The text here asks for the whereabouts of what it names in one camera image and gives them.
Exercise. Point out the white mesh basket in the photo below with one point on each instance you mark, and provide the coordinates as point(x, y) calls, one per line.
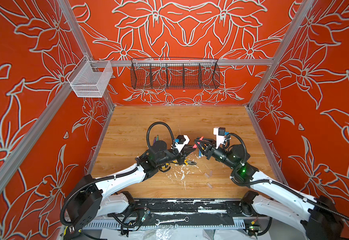
point(90, 79)

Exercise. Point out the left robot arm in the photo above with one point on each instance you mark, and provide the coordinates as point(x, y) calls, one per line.
point(95, 197)

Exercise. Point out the black wire basket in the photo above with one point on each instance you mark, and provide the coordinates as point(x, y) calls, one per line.
point(174, 74)

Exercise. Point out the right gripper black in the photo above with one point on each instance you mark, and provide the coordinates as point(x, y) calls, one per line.
point(210, 152)

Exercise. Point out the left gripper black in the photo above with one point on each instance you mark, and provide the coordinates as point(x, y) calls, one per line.
point(180, 157)

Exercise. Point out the small circuit board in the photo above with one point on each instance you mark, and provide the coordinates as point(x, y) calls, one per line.
point(252, 229)

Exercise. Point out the silver wrench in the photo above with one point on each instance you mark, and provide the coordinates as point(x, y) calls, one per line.
point(161, 222)

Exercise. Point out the yellow black pliers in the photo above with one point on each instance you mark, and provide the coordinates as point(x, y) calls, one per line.
point(189, 162)

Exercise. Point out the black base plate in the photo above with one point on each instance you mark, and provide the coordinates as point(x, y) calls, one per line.
point(229, 207)

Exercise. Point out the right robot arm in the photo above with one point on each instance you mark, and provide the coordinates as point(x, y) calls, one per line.
point(317, 218)

